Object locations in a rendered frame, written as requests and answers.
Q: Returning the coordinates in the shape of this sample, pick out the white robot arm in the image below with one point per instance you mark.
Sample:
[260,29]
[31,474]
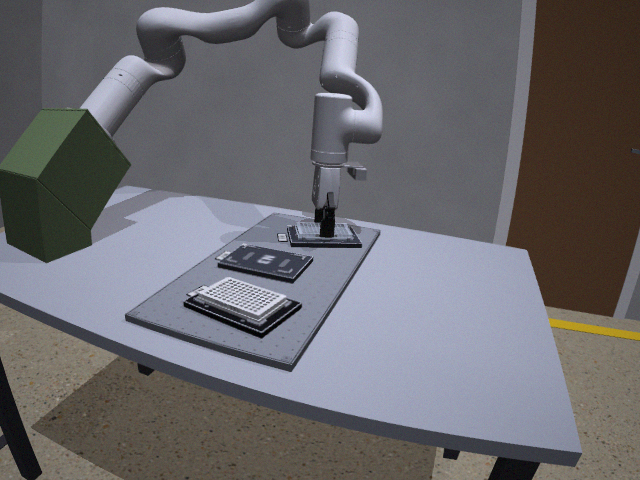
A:
[159,32]

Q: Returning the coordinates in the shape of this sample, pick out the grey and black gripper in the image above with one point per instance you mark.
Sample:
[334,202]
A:
[326,187]

